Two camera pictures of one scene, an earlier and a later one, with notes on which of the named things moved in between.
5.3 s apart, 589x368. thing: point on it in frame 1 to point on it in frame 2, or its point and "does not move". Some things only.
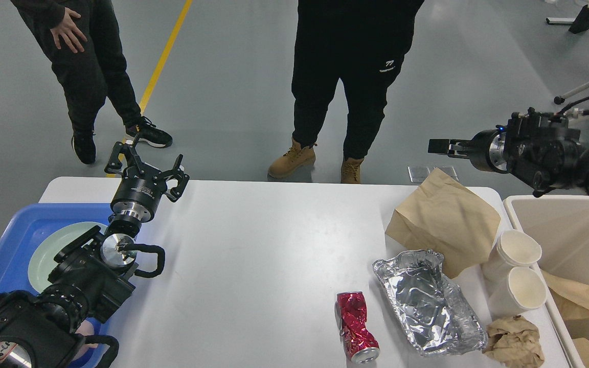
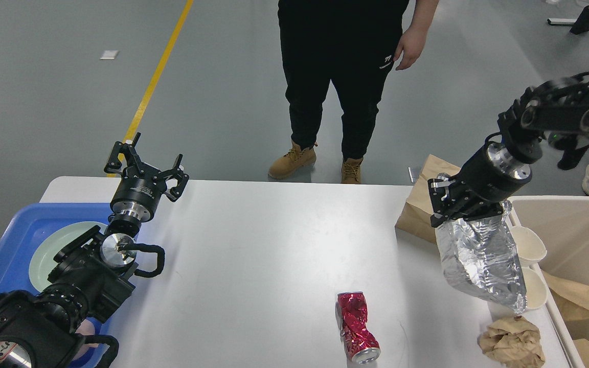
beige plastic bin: [576, 242] does not move
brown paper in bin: [574, 300] does not move
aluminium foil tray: [436, 316] to [479, 255]
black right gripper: [485, 149] to [487, 179]
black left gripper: [142, 185] does not move
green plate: [42, 262] does not move
